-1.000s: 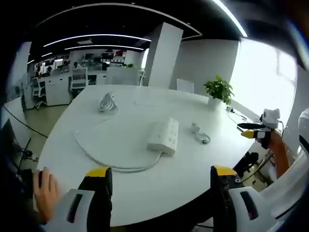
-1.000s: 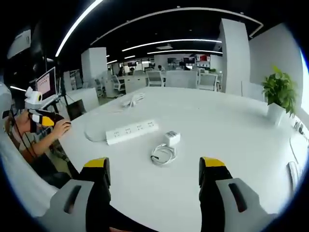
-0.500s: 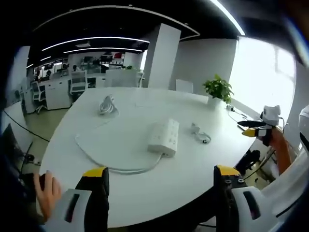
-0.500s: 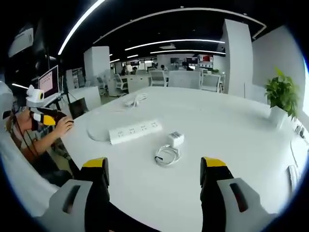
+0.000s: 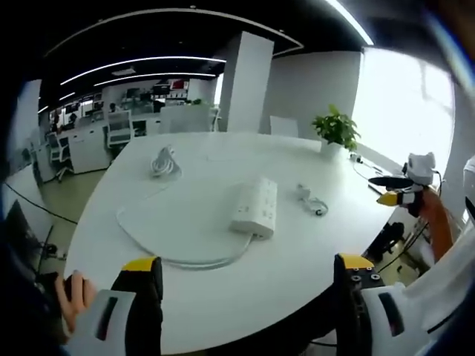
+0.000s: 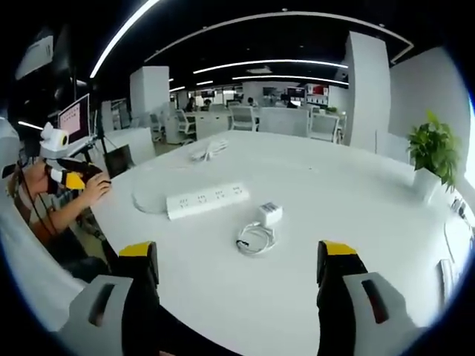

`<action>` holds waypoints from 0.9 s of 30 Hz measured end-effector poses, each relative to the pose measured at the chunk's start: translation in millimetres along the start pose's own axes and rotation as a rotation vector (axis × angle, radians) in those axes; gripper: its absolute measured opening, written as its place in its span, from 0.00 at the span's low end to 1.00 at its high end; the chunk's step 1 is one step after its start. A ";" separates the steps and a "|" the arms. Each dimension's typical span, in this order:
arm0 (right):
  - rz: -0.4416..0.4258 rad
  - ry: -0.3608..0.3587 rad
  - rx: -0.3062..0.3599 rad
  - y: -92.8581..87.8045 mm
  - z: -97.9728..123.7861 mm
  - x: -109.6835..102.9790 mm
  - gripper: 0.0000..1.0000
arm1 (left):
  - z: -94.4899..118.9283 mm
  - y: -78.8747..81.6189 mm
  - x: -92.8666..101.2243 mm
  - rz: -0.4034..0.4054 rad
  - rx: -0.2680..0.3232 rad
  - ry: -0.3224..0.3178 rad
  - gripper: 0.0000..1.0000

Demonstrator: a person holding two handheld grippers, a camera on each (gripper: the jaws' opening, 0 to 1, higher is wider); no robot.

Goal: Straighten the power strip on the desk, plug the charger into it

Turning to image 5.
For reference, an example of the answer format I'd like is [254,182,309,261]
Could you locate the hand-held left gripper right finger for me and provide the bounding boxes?
[333,253,421,356]

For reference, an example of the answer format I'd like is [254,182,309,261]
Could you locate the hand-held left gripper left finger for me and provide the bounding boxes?
[65,256,165,356]

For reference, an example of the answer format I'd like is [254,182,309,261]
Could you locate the white power strip cable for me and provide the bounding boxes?
[116,145,258,267]

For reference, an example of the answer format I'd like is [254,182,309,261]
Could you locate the white power strip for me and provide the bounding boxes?
[228,177,279,239]

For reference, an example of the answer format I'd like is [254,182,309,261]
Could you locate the ceiling light strip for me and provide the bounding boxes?
[92,71,219,88]
[59,56,228,89]
[329,0,375,46]

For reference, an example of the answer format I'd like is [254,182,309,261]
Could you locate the white office desk row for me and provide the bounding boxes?
[55,117,114,174]

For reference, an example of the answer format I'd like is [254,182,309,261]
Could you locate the person's left hand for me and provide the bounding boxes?
[54,270,99,334]

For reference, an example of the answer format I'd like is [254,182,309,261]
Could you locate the black office chair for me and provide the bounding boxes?
[370,221,406,261]

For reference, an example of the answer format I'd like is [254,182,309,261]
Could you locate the bright window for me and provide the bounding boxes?
[351,47,456,175]

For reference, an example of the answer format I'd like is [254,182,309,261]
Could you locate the person's white shirt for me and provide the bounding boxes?
[404,154,475,356]

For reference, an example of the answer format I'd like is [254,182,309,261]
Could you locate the potted green plant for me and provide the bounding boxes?
[311,104,361,159]

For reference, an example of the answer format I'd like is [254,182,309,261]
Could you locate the white chair backrest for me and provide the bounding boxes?
[159,106,217,134]
[269,115,298,136]

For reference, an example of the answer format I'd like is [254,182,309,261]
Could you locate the dark monitor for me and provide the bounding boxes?
[4,199,42,263]

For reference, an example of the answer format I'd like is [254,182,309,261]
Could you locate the white mesh office chair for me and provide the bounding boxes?
[45,131,74,183]
[106,109,134,150]

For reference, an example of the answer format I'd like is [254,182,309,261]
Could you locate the small desk socket with cable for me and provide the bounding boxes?
[347,151,406,183]

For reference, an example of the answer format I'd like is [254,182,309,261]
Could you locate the white charger cable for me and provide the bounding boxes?
[302,196,330,217]

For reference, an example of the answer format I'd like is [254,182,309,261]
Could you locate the black floor cable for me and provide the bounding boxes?
[2,180,79,225]

